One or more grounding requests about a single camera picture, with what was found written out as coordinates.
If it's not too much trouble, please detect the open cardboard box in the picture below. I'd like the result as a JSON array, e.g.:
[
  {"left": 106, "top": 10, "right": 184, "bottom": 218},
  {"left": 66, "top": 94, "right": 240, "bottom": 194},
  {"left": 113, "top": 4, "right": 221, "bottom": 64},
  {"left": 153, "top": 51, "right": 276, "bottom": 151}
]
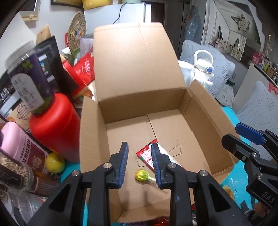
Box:
[{"left": 80, "top": 23, "right": 236, "bottom": 223}]

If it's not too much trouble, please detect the teal bubble mat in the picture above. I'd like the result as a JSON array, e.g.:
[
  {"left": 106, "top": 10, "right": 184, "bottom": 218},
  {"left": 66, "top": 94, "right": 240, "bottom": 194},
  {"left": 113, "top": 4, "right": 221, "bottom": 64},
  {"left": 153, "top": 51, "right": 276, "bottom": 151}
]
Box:
[{"left": 60, "top": 107, "right": 252, "bottom": 225}]

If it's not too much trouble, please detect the green yellow fruit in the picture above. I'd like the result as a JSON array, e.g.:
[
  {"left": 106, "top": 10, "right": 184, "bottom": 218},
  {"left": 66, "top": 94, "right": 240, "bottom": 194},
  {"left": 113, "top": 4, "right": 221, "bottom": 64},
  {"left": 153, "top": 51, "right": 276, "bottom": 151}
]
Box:
[{"left": 45, "top": 152, "right": 65, "bottom": 174}]

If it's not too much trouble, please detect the pink bottle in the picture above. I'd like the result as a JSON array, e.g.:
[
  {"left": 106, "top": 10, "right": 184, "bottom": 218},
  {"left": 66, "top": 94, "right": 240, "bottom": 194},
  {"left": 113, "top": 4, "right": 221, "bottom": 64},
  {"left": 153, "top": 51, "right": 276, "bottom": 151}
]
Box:
[{"left": 1, "top": 122, "right": 50, "bottom": 175}]

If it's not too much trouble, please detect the red plastic canister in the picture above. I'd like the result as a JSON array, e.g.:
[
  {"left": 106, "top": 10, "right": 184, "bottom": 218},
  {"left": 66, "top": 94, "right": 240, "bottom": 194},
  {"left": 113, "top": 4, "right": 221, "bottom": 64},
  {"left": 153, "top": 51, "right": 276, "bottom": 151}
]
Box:
[{"left": 30, "top": 93, "right": 81, "bottom": 163}]

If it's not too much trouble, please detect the red green snack packet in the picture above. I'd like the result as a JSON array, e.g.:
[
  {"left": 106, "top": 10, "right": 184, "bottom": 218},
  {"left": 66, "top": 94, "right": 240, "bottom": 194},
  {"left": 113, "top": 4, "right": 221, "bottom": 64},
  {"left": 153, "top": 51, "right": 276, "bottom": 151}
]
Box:
[{"left": 136, "top": 139, "right": 181, "bottom": 171}]

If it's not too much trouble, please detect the dark purple label jar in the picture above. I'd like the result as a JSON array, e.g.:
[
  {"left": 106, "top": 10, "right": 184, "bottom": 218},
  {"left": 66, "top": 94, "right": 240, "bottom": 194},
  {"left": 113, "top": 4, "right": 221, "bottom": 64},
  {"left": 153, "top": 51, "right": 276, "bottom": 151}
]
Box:
[{"left": 5, "top": 40, "right": 54, "bottom": 114}]

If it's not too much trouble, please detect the black stand-up pouch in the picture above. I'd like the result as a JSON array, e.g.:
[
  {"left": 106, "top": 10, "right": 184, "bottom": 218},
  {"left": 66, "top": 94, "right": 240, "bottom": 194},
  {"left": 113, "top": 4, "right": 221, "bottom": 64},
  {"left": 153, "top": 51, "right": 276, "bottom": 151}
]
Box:
[{"left": 35, "top": 36, "right": 78, "bottom": 96}]

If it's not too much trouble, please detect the white foam board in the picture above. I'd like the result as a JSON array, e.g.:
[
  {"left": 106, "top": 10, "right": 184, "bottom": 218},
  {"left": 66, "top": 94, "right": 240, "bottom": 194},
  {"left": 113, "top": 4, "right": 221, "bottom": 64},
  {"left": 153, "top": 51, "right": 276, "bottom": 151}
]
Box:
[{"left": 0, "top": 12, "right": 36, "bottom": 76}]

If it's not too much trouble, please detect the grey covered chair near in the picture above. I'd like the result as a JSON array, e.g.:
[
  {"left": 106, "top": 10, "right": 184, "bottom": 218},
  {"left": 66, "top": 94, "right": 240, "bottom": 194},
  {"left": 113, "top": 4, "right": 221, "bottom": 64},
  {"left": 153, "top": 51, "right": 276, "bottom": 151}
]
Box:
[{"left": 235, "top": 80, "right": 278, "bottom": 161}]

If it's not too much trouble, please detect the yellow pot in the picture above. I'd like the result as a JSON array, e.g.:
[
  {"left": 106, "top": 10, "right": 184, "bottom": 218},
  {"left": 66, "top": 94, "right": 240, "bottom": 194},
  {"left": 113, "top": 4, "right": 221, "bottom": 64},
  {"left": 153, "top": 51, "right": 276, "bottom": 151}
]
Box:
[{"left": 82, "top": 0, "right": 111, "bottom": 10}]

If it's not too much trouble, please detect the yellow lollipop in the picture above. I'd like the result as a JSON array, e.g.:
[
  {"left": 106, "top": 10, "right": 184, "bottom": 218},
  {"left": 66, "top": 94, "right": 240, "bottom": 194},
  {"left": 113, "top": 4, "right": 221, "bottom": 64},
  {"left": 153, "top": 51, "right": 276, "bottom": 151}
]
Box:
[{"left": 135, "top": 169, "right": 156, "bottom": 182}]

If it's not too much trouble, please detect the white mini fridge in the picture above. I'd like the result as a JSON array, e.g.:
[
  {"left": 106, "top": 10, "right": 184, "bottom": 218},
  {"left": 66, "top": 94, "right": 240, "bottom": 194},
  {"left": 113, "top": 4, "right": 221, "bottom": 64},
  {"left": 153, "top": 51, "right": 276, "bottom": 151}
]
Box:
[{"left": 84, "top": 3, "right": 151, "bottom": 34}]

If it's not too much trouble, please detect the woven round fan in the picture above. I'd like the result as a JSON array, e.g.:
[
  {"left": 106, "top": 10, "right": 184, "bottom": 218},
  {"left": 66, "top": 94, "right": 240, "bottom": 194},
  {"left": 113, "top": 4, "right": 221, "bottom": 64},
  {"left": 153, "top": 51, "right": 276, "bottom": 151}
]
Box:
[{"left": 67, "top": 11, "right": 87, "bottom": 54}]

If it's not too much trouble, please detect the white cartoon kettle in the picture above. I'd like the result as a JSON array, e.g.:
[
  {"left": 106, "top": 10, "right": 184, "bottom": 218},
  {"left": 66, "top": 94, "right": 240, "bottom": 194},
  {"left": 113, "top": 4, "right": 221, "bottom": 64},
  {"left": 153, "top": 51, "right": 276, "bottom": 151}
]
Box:
[{"left": 193, "top": 49, "right": 214, "bottom": 88}]

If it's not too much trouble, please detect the packaged yellow waffle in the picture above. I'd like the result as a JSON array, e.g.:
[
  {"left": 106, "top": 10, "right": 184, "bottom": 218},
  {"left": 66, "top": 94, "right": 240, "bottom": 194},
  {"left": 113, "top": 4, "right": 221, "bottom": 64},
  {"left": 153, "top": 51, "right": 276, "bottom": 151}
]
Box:
[{"left": 222, "top": 185, "right": 235, "bottom": 201}]

